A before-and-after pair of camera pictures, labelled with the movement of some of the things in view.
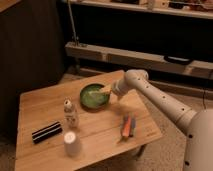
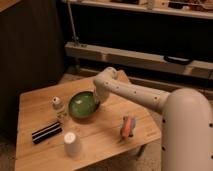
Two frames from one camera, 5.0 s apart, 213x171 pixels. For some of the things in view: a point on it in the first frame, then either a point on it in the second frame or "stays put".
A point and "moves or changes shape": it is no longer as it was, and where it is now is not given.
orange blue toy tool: x=128 y=126 stays put
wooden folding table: x=78 y=123 stays put
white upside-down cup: x=71 y=144 stays put
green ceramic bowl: x=94 y=96 moves or changes shape
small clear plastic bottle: x=71 y=113 → x=58 y=107
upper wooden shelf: x=187 y=8 stays put
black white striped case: x=45 y=132 stays put
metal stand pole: x=75 y=38 stays put
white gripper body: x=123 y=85 → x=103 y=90
